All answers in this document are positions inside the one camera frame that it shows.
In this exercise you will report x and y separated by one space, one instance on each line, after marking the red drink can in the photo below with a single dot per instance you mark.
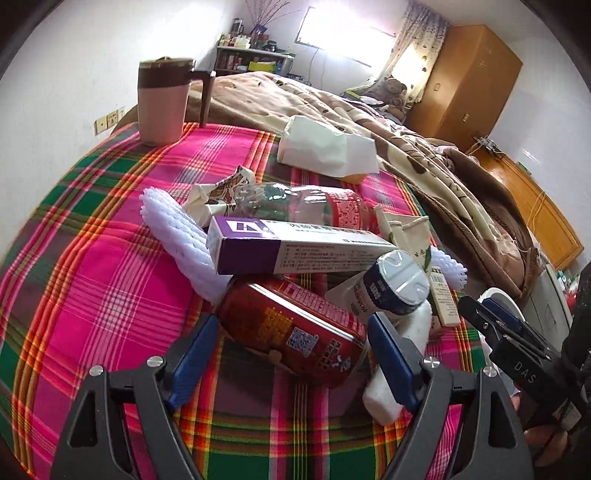
286 323

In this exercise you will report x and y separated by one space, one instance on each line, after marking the brown printed small carton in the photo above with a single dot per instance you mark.
221 194

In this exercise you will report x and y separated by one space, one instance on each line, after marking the dry branches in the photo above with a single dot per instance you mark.
265 11

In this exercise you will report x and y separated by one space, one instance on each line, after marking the person's right hand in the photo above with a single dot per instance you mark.
551 445

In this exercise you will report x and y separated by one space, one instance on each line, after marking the small bottle with foil cap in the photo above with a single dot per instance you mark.
392 290

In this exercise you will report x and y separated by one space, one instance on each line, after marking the brown teddy bear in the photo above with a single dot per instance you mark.
392 90

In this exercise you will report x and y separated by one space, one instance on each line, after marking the clear plastic bottle red label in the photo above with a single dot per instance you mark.
341 207

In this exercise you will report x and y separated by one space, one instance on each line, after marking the brown patterned blanket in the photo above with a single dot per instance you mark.
415 152

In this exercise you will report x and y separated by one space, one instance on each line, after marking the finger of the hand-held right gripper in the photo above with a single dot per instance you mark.
501 311
517 367

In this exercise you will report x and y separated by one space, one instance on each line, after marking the pink green plaid blanket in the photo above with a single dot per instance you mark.
101 258

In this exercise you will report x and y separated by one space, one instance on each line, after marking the power strip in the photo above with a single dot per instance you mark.
487 144

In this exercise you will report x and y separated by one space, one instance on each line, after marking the wooden wardrobe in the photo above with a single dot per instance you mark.
466 83

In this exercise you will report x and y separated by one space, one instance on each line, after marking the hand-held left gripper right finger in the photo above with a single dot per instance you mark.
392 357

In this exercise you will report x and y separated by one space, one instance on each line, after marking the white barcode box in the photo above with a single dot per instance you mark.
442 300

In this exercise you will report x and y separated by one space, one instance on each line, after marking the patterned curtain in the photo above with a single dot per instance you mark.
418 41

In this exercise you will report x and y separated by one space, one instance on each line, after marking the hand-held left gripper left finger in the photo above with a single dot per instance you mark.
194 357

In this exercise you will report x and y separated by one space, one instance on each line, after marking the white paper carton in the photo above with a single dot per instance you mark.
411 235

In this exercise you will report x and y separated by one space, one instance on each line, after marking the bright window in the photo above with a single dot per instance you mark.
341 34

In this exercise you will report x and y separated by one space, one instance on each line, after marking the grey nightstand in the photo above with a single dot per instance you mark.
549 295

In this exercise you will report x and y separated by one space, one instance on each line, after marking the purple and white box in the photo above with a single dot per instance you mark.
286 249

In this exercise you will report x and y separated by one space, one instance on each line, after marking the pink cup with brown lid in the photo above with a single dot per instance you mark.
161 110

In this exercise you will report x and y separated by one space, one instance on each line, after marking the grey bookshelf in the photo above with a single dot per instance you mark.
249 62

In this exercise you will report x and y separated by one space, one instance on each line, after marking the white plastic bin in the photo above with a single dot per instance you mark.
501 292

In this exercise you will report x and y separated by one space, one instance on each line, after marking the group of small bottles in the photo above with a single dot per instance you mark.
244 39

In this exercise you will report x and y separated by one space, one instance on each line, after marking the wall socket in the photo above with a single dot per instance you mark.
110 121

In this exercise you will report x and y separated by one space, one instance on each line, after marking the white foam block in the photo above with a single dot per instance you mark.
415 332

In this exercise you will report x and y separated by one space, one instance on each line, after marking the large white foam net sleeve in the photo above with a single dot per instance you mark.
184 244

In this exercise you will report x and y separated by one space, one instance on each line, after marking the white tissue pack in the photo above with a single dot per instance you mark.
318 143

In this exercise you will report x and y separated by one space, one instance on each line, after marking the small white foam net sleeve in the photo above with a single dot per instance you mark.
450 267

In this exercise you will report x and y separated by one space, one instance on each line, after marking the green edged pillow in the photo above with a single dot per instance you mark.
360 93

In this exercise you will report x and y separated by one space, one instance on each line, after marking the wooden headboard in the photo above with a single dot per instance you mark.
540 212

